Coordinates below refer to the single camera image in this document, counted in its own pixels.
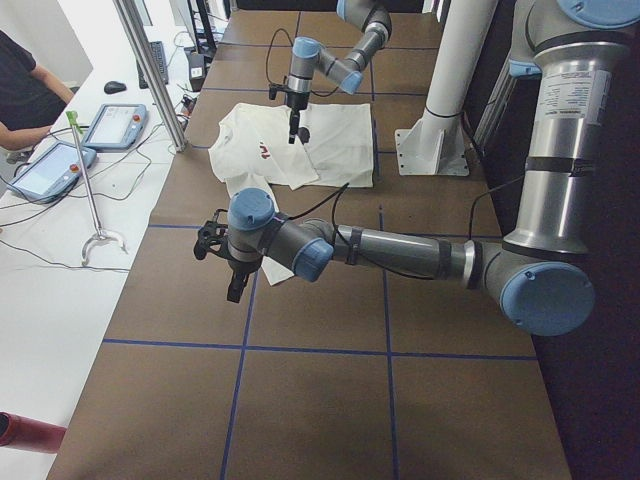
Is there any white mounting column with base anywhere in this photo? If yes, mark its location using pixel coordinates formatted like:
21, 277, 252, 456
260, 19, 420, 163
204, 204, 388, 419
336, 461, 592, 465
395, 0, 498, 176

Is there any black computer mouse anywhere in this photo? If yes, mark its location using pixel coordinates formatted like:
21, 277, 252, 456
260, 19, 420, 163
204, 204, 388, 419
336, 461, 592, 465
103, 81, 127, 95

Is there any metal reacher grabber stick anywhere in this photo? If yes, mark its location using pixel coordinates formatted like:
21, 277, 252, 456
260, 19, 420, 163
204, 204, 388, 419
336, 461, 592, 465
66, 111, 127, 267

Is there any near blue teach pendant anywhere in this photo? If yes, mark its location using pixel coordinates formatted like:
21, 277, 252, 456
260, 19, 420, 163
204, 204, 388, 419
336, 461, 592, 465
7, 141, 81, 203

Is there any blue teach pendant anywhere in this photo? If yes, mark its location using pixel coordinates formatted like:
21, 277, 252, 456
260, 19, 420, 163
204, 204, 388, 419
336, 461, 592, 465
82, 104, 148, 152
7, 141, 81, 203

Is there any person in black shirt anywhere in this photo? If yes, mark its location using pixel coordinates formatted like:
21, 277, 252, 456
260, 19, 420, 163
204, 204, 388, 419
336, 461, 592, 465
1, 31, 74, 151

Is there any black box with label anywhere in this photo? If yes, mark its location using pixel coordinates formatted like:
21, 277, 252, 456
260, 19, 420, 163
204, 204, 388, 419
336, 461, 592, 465
187, 53, 207, 92

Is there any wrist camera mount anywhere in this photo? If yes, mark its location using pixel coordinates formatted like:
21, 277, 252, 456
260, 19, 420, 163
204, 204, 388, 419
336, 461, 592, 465
268, 83, 289, 100
193, 209, 232, 260

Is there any far blue teach pendant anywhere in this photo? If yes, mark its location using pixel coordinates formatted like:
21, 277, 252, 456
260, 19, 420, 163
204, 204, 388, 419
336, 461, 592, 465
82, 104, 148, 152

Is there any aluminium frame post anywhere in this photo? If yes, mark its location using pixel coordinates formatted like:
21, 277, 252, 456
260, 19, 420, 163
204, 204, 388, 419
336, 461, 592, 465
113, 0, 187, 152

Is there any red cylinder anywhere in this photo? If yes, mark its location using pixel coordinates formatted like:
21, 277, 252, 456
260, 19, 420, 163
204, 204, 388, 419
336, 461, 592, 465
1, 412, 67, 454

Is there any black keyboard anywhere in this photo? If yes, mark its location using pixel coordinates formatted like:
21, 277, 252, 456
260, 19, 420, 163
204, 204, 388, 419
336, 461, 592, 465
136, 41, 169, 89

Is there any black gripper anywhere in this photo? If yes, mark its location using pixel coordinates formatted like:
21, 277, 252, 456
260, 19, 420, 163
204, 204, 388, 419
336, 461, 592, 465
227, 254, 261, 303
286, 91, 306, 144

